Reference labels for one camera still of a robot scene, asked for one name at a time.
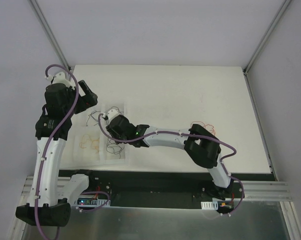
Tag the white compartment tray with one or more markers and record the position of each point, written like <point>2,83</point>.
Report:
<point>87,147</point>

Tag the left white cable duct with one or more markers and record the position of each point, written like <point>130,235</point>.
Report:
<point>88,202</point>

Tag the white cable duct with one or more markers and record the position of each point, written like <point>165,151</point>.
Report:
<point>88,202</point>
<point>209,205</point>

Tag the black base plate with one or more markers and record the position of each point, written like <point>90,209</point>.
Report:
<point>168,190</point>

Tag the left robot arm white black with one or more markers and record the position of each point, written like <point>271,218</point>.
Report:
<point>46,204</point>

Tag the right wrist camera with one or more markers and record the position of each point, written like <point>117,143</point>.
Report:
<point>110,114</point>

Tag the right white cable duct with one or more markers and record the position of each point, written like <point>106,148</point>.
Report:
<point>209,205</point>

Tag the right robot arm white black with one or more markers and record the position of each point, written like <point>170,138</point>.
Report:
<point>204,149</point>

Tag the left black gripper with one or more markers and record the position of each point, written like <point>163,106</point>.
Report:
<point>86,94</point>

